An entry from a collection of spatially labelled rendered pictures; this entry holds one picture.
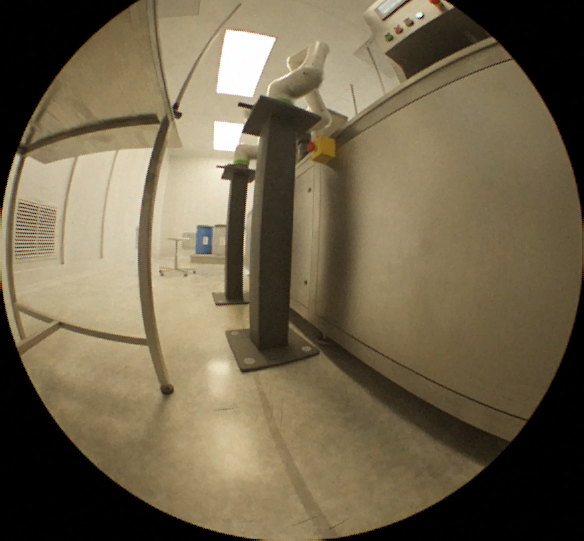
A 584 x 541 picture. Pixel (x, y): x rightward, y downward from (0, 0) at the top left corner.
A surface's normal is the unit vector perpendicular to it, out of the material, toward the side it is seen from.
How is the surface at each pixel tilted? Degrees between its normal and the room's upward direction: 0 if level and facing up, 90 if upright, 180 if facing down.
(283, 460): 0
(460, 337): 90
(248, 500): 0
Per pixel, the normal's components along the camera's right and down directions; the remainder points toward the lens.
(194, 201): 0.37, 0.03
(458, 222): -0.92, -0.04
